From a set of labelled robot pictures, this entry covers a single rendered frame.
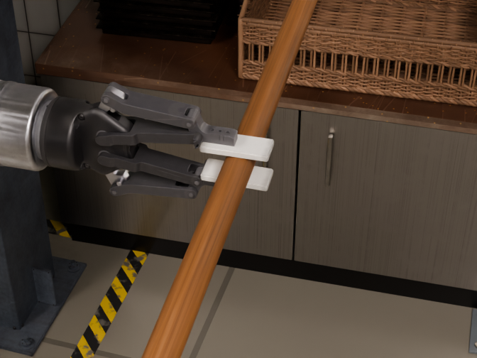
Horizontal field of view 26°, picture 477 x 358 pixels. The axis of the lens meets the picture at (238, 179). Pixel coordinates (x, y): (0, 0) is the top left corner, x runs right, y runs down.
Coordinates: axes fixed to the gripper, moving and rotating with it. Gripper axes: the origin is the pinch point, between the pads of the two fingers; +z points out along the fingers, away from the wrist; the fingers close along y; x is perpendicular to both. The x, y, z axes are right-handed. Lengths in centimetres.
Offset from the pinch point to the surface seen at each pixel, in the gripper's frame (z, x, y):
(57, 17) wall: -90, -154, 84
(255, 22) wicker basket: -22, -104, 47
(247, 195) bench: -22, -100, 91
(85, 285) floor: -61, -89, 120
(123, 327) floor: -47, -78, 120
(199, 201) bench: -34, -100, 95
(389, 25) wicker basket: 4, -134, 61
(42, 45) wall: -96, -154, 94
